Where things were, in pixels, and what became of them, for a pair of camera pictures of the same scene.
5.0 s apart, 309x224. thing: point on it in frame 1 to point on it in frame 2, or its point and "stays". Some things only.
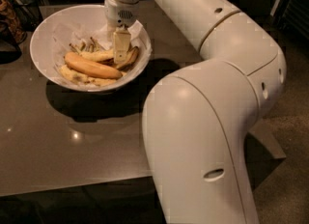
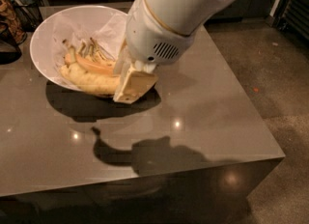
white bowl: x=73 y=47 stays
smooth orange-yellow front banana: x=92 y=67 stays
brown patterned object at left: x=10 y=20 stays
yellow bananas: x=92 y=53 to x=77 y=76
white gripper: x=120 y=14 to x=151 y=40
